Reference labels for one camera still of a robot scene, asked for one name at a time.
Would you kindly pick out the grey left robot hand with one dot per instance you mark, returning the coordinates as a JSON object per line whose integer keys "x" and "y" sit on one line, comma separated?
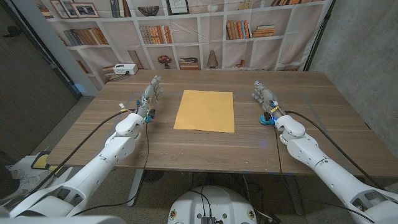
{"x": 148, "y": 99}

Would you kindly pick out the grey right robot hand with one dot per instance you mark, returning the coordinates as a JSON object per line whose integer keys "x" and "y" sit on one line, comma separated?
{"x": 267, "y": 98}

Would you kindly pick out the small blue object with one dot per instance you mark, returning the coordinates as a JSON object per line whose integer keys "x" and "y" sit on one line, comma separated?
{"x": 265, "y": 120}

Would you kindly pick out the yellow felt sheet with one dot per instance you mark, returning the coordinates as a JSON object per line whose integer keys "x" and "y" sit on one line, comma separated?
{"x": 205, "y": 110}

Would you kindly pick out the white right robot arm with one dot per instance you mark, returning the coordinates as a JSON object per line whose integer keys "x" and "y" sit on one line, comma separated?
{"x": 329, "y": 174}

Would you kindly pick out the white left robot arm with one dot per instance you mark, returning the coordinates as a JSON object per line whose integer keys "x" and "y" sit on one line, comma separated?
{"x": 93, "y": 174}

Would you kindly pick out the yellow and black floor object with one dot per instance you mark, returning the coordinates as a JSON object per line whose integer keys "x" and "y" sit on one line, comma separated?
{"x": 40, "y": 161}

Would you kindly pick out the white power strip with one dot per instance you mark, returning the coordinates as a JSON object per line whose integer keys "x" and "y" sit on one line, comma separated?
{"x": 125, "y": 68}

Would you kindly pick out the printed bookshelf backdrop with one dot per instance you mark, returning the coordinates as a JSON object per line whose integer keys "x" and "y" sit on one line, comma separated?
{"x": 192, "y": 43}

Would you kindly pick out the black backdrop stand pole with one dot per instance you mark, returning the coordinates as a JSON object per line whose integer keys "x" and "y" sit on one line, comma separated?
{"x": 320, "y": 34}

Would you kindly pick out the grey table leg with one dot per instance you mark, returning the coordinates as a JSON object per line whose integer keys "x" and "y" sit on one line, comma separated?
{"x": 294, "y": 194}
{"x": 136, "y": 188}

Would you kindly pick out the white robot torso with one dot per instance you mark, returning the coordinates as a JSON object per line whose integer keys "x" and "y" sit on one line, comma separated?
{"x": 214, "y": 203}

